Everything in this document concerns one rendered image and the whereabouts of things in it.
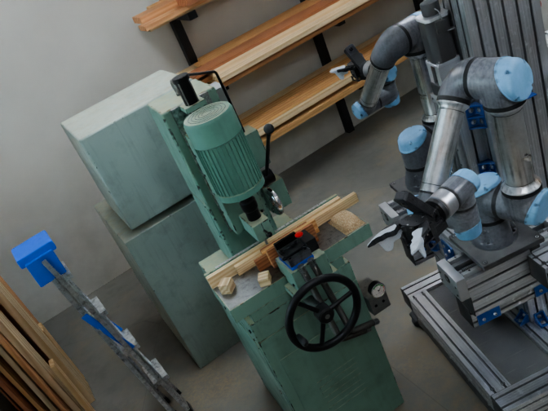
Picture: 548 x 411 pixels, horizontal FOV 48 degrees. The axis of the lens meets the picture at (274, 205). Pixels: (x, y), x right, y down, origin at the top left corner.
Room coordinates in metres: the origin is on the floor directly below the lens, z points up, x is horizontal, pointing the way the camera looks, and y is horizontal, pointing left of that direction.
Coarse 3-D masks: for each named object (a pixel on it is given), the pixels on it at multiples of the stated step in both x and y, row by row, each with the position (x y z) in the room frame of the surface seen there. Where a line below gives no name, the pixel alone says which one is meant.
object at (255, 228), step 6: (240, 216) 2.01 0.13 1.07; (264, 216) 1.93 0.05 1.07; (246, 222) 1.94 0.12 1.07; (252, 222) 1.93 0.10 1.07; (258, 222) 1.91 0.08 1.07; (264, 222) 1.90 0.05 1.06; (270, 222) 1.91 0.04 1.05; (246, 228) 1.98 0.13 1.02; (252, 228) 1.89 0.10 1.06; (258, 228) 1.89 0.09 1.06; (264, 228) 1.90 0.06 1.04; (270, 228) 1.90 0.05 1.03; (252, 234) 1.94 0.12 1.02; (258, 234) 1.89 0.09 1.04; (264, 234) 1.89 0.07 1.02; (258, 240) 1.89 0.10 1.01
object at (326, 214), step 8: (352, 192) 2.05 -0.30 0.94; (344, 200) 2.03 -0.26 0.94; (352, 200) 2.03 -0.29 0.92; (328, 208) 2.02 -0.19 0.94; (336, 208) 2.01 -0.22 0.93; (344, 208) 2.02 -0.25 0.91; (320, 216) 2.00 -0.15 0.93; (328, 216) 2.00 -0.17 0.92; (320, 224) 1.99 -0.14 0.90; (256, 256) 1.92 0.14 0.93; (240, 264) 1.90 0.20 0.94; (248, 264) 1.91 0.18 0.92; (240, 272) 1.90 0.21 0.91
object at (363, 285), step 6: (360, 282) 1.93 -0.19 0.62; (366, 282) 1.91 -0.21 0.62; (360, 288) 1.90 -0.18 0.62; (366, 288) 1.88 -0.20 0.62; (366, 294) 1.85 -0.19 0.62; (384, 294) 1.83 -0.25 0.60; (366, 300) 1.83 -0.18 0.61; (372, 300) 1.81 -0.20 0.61; (378, 300) 1.82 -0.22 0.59; (384, 300) 1.82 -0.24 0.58; (372, 306) 1.81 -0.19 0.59; (378, 306) 1.82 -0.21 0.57; (384, 306) 1.82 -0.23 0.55; (372, 312) 1.82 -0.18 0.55; (378, 312) 1.81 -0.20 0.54
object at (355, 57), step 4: (352, 44) 2.57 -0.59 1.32; (348, 48) 2.56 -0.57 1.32; (352, 48) 2.56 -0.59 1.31; (344, 52) 2.57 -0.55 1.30; (348, 52) 2.55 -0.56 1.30; (352, 52) 2.55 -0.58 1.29; (356, 52) 2.55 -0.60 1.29; (348, 56) 2.56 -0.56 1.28; (352, 56) 2.54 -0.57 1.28; (356, 56) 2.54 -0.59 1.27; (360, 56) 2.54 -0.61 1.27; (352, 60) 2.54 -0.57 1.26; (356, 60) 2.53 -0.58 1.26; (360, 60) 2.53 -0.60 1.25; (364, 60) 2.53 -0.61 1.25; (356, 64) 2.52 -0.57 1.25; (360, 64) 2.52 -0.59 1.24
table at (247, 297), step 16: (368, 224) 1.87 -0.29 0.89; (320, 240) 1.90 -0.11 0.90; (336, 240) 1.85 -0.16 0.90; (352, 240) 1.85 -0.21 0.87; (336, 256) 1.83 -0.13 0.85; (256, 272) 1.87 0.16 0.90; (272, 272) 1.83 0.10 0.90; (336, 272) 1.72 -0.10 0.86; (240, 288) 1.82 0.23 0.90; (256, 288) 1.78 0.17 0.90; (272, 288) 1.76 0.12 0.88; (288, 288) 1.74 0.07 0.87; (320, 288) 1.71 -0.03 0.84; (224, 304) 1.77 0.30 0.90; (240, 304) 1.73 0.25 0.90; (256, 304) 1.74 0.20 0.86; (240, 320) 1.72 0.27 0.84
